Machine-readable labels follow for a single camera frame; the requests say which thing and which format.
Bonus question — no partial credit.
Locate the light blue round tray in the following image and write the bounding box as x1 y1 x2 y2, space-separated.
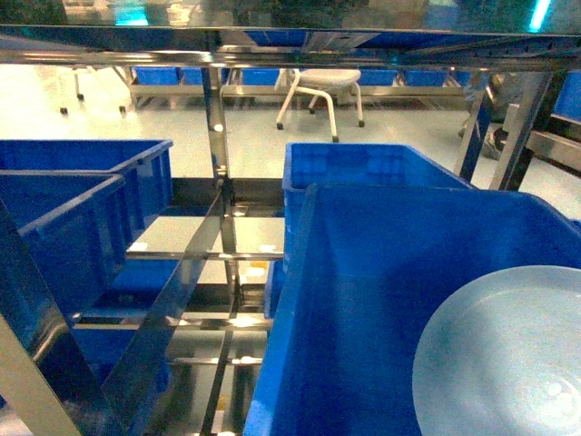
412 265 580 435

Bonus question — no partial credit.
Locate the stainless steel shelf rack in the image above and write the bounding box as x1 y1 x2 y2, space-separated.
0 22 581 436

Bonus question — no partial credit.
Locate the blue bin behind crate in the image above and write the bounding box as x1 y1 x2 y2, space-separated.
282 143 473 269

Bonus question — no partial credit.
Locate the large blue crate right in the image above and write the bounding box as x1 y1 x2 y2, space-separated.
244 183 580 435

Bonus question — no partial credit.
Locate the white round stool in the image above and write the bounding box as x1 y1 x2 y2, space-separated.
274 68 366 143

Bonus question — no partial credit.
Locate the blue bin rear left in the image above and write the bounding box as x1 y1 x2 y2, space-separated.
1 139 173 233

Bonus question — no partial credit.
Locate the blue bin upper left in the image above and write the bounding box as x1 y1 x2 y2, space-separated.
1 172 130 316

